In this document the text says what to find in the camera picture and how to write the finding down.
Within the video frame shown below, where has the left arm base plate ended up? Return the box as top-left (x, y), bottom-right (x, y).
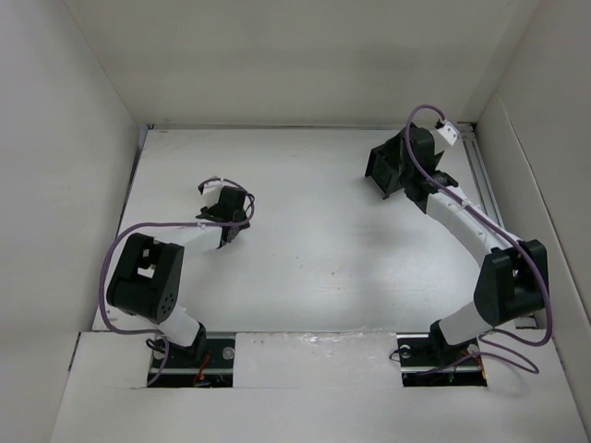
top-left (147, 333), bottom-right (236, 389)

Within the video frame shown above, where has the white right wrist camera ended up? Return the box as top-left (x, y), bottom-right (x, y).
top-left (435, 120), bottom-right (460, 147)

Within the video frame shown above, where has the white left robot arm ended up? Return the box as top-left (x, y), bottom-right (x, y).
top-left (103, 180), bottom-right (255, 366)

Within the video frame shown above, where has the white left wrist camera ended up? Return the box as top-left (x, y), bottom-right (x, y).
top-left (198, 176), bottom-right (223, 198)

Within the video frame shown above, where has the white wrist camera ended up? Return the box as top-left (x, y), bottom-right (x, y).
top-left (198, 176), bottom-right (223, 198)
top-left (435, 120), bottom-right (460, 147)

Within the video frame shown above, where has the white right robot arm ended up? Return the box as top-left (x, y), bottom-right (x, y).
top-left (398, 123), bottom-right (553, 364)

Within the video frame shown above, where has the black slotted pen holder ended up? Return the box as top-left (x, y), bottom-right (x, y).
top-left (365, 133), bottom-right (404, 199)

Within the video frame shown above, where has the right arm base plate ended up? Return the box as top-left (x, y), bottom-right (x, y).
top-left (389, 333), bottom-right (488, 388)

